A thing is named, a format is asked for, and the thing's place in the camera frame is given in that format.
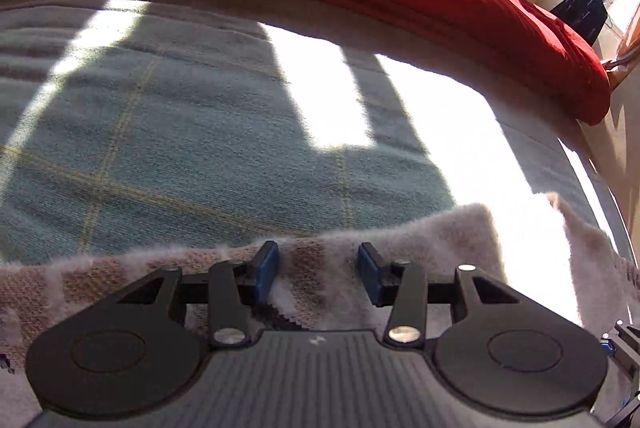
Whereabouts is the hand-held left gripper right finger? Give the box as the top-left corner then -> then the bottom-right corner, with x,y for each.
357,242 -> 531,349

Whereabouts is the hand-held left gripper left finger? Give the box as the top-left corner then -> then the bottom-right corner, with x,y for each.
117,240 -> 280,349

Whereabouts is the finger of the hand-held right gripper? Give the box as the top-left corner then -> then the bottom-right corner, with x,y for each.
598,319 -> 640,382

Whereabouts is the white fuzzy sweater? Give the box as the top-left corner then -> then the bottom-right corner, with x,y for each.
0,192 -> 640,409

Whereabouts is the green plaid blanket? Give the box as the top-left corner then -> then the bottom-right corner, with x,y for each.
0,0 -> 631,266

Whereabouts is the orange cloth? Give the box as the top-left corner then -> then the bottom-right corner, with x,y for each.
602,35 -> 640,87

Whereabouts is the black hanging garment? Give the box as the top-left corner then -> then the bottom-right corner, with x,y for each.
550,0 -> 609,48

